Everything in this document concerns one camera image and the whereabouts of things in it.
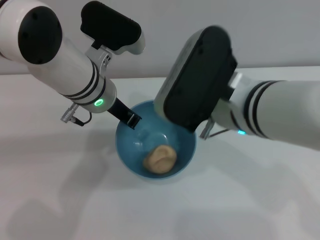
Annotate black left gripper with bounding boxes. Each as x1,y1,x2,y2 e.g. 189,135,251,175
107,97,143,130

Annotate beige egg yolk pastry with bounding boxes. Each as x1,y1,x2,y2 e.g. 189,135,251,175
142,144,178,174

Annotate blue ceramic bowl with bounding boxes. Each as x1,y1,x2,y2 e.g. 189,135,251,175
114,99,198,183

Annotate left arm cable with plug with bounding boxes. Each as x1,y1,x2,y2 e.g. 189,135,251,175
60,104,92,126

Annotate arm cable with plug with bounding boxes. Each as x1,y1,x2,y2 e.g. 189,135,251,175
199,119,230,140
60,104,92,126

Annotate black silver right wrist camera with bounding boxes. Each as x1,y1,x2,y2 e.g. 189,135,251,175
152,24,239,133

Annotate right arm cable with plug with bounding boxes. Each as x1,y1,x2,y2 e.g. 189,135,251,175
199,119,230,140

